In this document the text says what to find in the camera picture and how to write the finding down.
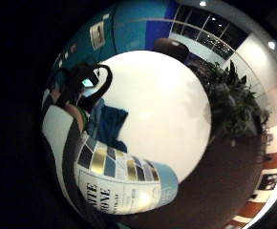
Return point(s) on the bottle with mosaic label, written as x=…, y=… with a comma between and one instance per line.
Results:
x=119, y=184

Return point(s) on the dark chair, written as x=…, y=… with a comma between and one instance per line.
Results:
x=172, y=49

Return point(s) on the green potted plant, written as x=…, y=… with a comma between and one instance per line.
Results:
x=230, y=101

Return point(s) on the dark window row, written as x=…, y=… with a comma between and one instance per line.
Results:
x=208, y=27

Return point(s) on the round ceiling light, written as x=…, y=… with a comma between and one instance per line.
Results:
x=271, y=45
x=202, y=3

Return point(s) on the white wall poster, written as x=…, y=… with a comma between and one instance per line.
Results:
x=97, y=35

